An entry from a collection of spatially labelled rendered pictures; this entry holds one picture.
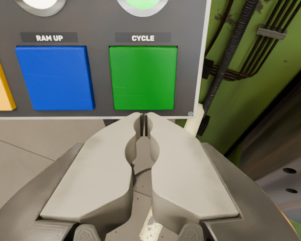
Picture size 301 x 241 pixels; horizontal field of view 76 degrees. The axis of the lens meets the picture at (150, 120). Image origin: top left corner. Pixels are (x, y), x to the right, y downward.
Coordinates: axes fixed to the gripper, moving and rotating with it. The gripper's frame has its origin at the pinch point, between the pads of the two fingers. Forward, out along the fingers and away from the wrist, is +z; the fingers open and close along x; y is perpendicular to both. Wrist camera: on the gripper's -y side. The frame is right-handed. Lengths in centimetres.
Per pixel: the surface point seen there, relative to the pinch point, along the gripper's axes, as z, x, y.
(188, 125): 42, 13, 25
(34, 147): 91, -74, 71
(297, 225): 28, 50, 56
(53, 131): 102, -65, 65
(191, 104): 11.0, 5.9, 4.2
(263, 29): 31.4, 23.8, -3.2
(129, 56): 10.3, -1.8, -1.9
